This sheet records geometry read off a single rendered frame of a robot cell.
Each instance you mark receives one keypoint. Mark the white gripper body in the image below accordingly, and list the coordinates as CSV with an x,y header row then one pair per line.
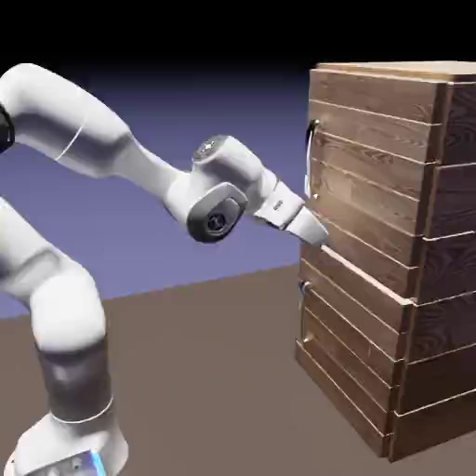
x,y
306,227

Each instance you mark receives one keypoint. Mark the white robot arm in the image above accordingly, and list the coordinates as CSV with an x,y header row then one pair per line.
x,y
93,130

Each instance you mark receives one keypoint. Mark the wooden plank cabinet door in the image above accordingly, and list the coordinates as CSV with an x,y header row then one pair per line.
x,y
349,334
368,167

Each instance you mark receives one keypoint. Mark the brown wooden cabinet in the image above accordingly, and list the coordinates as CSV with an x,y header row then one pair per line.
x,y
427,260

